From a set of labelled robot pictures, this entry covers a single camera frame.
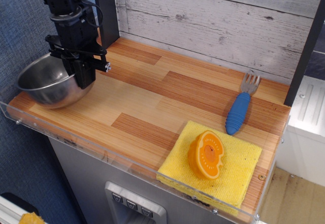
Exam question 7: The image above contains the stainless steel bowl pan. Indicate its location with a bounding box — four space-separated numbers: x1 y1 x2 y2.
16 54 94 109

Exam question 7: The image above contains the silver dispenser button panel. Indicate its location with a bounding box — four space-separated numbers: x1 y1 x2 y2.
105 181 167 223

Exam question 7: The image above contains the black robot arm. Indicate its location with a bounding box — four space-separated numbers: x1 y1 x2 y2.
43 0 111 89

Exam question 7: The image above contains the orange plastic fruit half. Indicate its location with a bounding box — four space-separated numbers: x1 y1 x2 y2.
188 131 224 180

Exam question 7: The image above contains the grey toy fridge cabinet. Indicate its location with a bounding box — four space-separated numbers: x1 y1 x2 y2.
50 139 230 223

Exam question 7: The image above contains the dark left vertical post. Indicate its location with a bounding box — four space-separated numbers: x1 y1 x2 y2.
95 0 120 48

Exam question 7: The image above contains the clear acrylic table guard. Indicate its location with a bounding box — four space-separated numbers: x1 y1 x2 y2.
0 17 290 224

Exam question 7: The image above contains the dark right vertical post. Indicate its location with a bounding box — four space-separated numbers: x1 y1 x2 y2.
284 0 324 107

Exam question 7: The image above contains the yellow object bottom left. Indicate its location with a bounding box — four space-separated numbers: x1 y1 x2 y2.
19 212 45 224

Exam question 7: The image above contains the yellow sponge cloth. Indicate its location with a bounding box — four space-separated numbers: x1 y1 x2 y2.
156 121 262 208

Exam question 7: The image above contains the blue handled metal fork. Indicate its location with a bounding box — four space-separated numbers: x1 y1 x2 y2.
225 73 261 135

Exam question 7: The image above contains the white toy sink unit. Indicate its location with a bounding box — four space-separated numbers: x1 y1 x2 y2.
276 76 324 186

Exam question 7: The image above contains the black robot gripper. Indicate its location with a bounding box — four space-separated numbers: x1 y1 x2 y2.
45 18 111 89

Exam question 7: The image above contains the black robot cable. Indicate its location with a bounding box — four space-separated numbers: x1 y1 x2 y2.
81 0 104 31

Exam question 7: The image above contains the dark vertical post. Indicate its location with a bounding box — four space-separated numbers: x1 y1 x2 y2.
95 0 120 48
284 0 324 107

